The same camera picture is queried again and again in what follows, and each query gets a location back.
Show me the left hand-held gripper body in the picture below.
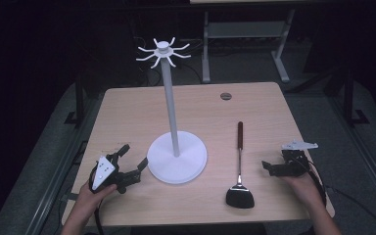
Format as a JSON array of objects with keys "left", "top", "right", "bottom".
[{"left": 88, "top": 152, "right": 142, "bottom": 195}]

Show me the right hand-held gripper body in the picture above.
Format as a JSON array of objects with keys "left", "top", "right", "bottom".
[{"left": 272, "top": 139, "right": 319, "bottom": 178}]

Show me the person's right hand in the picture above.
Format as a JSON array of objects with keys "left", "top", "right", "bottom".
[{"left": 281, "top": 171, "right": 325, "bottom": 210}]

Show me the person's left hand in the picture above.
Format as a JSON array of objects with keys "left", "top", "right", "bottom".
[{"left": 76, "top": 181, "right": 118, "bottom": 214}]

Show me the black metal stand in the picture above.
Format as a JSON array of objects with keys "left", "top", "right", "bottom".
[
  {"left": 64, "top": 73, "right": 86, "bottom": 125},
  {"left": 343, "top": 67, "right": 370, "bottom": 127}
]

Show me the white hook stand rack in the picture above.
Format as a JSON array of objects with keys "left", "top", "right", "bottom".
[{"left": 135, "top": 36, "right": 209, "bottom": 185}]

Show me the spatula with brown handle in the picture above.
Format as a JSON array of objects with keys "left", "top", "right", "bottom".
[{"left": 225, "top": 120, "right": 256, "bottom": 210}]

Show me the grey metal floor rail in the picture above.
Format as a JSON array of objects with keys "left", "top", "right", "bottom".
[
  {"left": 325, "top": 94, "right": 376, "bottom": 212},
  {"left": 22, "top": 96, "right": 104, "bottom": 235}
]

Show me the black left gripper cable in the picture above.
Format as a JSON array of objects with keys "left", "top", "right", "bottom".
[{"left": 93, "top": 199, "right": 106, "bottom": 235}]

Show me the white metal desk frame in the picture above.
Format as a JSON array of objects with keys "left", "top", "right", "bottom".
[{"left": 201, "top": 9, "right": 297, "bottom": 84}]

